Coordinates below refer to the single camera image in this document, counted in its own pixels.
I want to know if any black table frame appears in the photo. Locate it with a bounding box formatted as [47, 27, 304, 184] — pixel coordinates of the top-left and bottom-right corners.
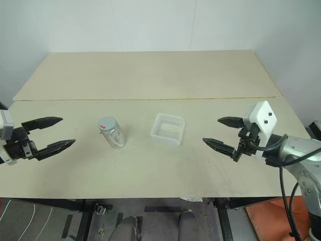
[0, 197, 251, 241]

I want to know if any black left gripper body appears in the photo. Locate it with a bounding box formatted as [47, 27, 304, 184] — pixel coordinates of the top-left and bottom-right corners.
[3, 126, 40, 161]

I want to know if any dark grey equipment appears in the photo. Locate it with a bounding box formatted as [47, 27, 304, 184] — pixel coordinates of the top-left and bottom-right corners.
[307, 120, 321, 139]

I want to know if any clear jar with grey lid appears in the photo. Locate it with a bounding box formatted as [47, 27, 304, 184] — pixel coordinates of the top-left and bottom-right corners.
[100, 122, 126, 149]

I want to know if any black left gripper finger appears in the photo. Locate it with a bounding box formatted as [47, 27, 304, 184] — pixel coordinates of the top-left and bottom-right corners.
[34, 139, 77, 162]
[21, 116, 63, 134]

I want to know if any dark grey rounded shape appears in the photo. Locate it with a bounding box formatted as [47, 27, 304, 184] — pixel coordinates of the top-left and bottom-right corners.
[177, 210, 199, 241]

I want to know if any thin white floor cable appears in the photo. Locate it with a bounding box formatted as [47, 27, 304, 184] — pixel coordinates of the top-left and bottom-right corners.
[0, 199, 54, 241]

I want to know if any light blue plastic jar lid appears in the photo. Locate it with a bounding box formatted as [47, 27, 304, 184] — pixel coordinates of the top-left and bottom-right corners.
[97, 116, 118, 131]

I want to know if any clear plastic rectangular container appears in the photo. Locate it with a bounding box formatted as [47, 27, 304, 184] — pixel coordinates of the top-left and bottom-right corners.
[150, 112, 186, 146]

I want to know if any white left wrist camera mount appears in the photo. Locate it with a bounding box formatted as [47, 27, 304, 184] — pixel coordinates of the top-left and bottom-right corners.
[0, 109, 18, 166]

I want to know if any orange floor mat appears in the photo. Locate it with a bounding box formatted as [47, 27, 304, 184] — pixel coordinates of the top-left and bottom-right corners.
[245, 195, 310, 241]

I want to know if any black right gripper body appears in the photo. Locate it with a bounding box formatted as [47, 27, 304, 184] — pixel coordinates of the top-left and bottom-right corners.
[237, 123, 262, 158]

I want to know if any black floor tape strip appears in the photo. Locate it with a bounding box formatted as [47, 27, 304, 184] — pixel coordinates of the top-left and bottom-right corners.
[144, 206, 182, 213]

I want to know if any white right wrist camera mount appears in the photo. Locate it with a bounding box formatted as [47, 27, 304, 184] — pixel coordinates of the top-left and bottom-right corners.
[242, 100, 277, 160]

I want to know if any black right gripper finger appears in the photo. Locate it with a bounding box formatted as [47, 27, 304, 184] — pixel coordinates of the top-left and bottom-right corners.
[202, 137, 243, 163]
[217, 116, 244, 130]

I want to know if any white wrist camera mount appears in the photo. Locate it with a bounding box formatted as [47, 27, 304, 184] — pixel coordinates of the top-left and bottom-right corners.
[242, 100, 277, 160]
[0, 109, 18, 166]

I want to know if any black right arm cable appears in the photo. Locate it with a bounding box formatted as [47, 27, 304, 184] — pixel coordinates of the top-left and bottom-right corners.
[247, 134, 321, 241]

